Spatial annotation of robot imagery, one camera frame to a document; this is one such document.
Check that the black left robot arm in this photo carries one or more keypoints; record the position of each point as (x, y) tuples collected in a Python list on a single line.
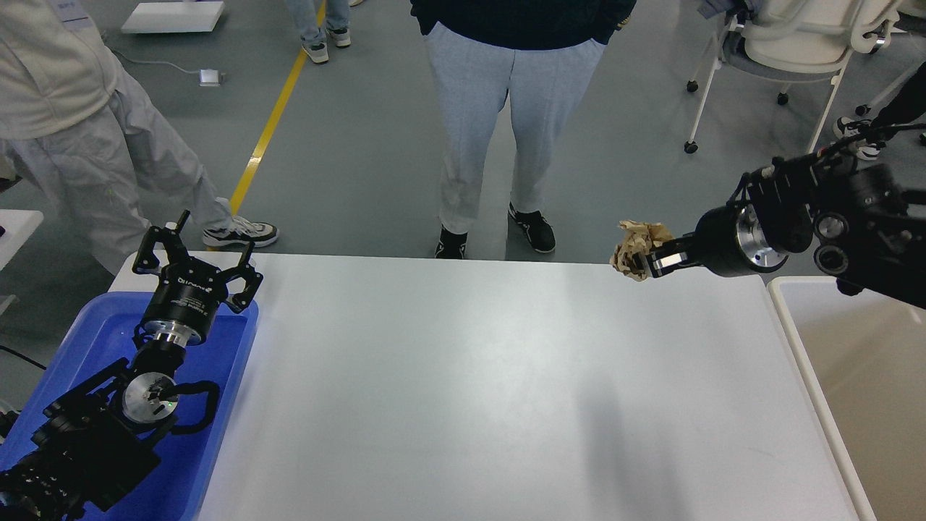
[(98, 441)]

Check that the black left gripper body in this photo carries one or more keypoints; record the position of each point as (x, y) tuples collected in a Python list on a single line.
[(188, 296)]

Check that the seated person leg and sneaker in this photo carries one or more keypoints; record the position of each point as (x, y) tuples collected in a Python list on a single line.
[(905, 107)]

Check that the grey power adapter with cable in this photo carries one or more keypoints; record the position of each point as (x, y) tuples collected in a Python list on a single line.
[(205, 77)]

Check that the white side table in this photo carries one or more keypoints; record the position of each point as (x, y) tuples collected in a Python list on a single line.
[(18, 226)]

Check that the white plastic bin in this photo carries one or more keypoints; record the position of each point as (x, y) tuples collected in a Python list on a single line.
[(862, 359)]

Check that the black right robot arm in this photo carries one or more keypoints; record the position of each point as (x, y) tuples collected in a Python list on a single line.
[(855, 218)]

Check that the person in white coverall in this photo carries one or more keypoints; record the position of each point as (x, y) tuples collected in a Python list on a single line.
[(88, 136)]

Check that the white flat board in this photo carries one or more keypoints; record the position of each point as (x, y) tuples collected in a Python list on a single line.
[(173, 17)]

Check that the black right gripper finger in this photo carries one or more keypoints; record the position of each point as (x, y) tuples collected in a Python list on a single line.
[(678, 245), (657, 264)]

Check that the brown paper ball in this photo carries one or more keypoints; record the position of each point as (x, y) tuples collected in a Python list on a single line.
[(640, 238)]

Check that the person in jeans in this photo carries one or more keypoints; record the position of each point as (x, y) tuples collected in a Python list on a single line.
[(313, 34)]

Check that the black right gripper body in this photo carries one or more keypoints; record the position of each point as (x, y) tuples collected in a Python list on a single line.
[(729, 241)]

